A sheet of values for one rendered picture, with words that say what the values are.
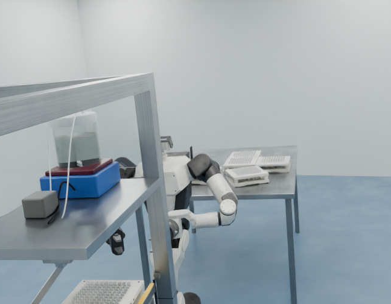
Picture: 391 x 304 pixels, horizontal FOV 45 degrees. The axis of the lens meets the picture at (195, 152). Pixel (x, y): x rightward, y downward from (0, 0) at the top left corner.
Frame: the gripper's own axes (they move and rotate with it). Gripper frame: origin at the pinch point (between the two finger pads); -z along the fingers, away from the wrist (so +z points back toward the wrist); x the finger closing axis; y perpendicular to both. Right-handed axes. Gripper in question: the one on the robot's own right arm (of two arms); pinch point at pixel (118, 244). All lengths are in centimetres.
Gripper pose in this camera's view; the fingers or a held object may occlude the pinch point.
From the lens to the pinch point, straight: 211.5
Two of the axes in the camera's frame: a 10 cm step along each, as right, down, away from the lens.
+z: -3.4, -1.6, 9.3
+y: -9.3, 1.6, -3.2
